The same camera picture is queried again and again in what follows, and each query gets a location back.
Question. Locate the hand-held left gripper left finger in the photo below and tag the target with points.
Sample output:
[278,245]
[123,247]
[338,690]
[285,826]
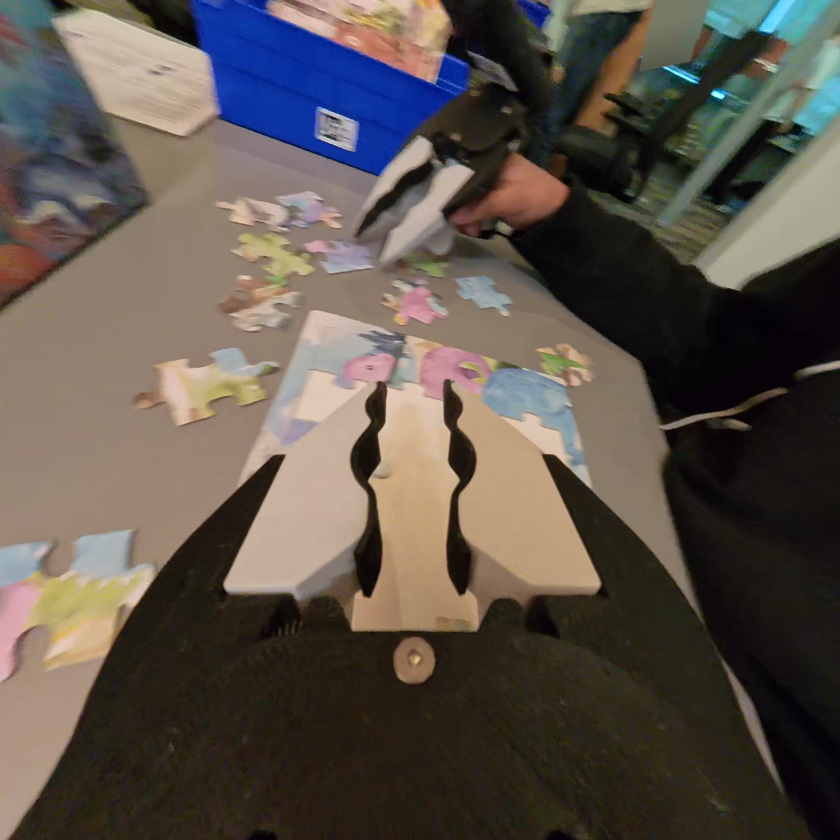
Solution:
[295,525]

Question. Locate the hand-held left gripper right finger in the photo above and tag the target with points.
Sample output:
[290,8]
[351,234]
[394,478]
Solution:
[525,525]

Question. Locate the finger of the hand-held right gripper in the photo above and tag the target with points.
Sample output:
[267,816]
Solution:
[430,210]
[394,190]

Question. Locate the green tan puzzle piece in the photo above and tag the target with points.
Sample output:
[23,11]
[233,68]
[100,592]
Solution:
[426,266]

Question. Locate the pastel purple pink puzzle piece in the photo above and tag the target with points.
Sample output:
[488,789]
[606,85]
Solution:
[344,257]

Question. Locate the dinosaur puzzle tray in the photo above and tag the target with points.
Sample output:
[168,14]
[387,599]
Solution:
[413,538]

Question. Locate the purple blue green puzzle piece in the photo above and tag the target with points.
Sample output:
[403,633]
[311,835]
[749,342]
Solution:
[482,377]

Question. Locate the purple dinosaur body puzzle piece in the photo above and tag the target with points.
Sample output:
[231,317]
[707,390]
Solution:
[446,367]

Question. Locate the person's right hand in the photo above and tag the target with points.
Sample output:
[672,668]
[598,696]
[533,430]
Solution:
[525,197]

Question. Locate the blue white puzzle piece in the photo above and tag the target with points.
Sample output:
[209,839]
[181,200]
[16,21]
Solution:
[482,294]

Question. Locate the black office chair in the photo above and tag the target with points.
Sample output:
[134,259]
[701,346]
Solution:
[604,157]

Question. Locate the blue dinosaur body puzzle piece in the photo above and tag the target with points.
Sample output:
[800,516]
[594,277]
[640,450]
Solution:
[525,394]

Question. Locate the green yellow puzzle piece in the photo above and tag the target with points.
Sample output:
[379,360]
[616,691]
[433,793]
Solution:
[275,253]

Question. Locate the peach purple puzzle piece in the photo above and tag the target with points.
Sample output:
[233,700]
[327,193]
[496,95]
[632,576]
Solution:
[253,213]

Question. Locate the puzzle board in bin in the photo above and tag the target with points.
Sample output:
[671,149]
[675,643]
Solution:
[374,33]

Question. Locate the blue plastic bin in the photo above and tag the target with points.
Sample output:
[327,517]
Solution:
[275,79]

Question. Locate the green dinosaur brown puzzle piece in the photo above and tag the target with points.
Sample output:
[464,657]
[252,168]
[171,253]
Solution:
[564,364]

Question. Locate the pink dinosaur head puzzle piece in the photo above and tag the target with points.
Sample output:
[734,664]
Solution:
[367,367]

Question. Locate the brown grey puzzle piece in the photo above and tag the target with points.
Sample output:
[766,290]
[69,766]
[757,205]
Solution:
[262,308]

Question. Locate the pink yellow blue puzzle piece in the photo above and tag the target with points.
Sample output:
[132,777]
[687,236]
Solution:
[79,604]

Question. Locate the paper instruction sheet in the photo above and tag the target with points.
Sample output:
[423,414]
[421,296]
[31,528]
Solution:
[138,72]

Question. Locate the illustrated puzzle box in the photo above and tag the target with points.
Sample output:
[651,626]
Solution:
[59,164]

